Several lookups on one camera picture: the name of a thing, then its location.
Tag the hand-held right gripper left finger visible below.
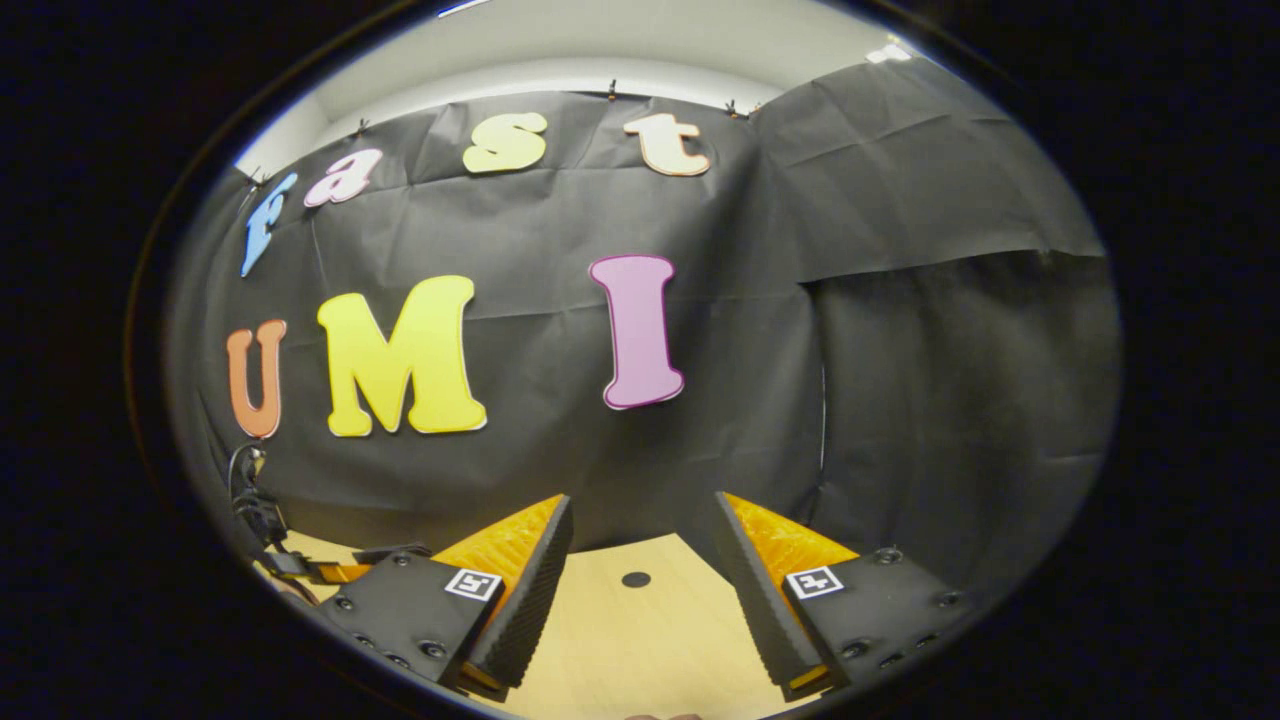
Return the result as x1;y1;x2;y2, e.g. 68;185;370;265
316;492;578;703

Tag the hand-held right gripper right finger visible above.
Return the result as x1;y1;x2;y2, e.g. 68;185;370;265
712;489;979;703

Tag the black backdrop cloth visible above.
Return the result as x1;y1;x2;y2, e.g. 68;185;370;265
165;55;1123;601

